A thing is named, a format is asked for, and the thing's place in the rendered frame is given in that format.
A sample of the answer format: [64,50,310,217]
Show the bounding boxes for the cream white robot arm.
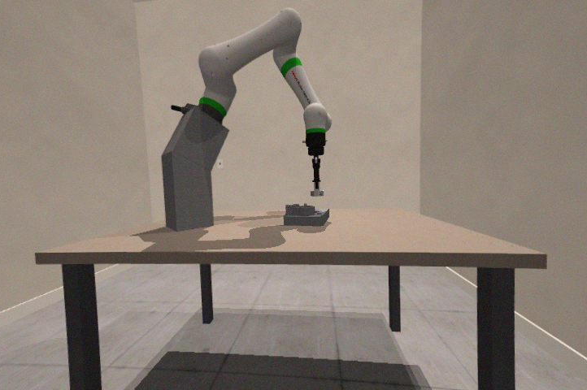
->
[171,8,332,147]

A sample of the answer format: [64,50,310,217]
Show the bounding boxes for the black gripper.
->
[308,146,324,197]

